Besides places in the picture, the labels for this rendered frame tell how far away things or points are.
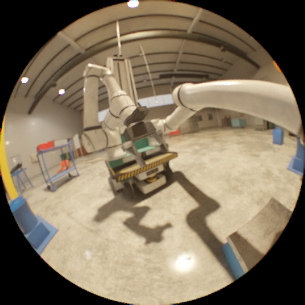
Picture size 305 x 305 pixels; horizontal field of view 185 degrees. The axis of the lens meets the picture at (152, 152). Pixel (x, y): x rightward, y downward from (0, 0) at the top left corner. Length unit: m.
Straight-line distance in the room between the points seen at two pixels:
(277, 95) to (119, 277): 0.79
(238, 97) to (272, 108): 0.09
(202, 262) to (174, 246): 0.19
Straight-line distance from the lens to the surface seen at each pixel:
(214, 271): 0.59
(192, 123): 7.75
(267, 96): 0.23
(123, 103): 0.42
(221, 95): 0.28
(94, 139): 0.72
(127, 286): 0.62
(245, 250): 0.49
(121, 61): 1.62
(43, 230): 1.17
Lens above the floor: 0.57
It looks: 12 degrees down
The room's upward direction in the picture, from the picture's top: 12 degrees counter-clockwise
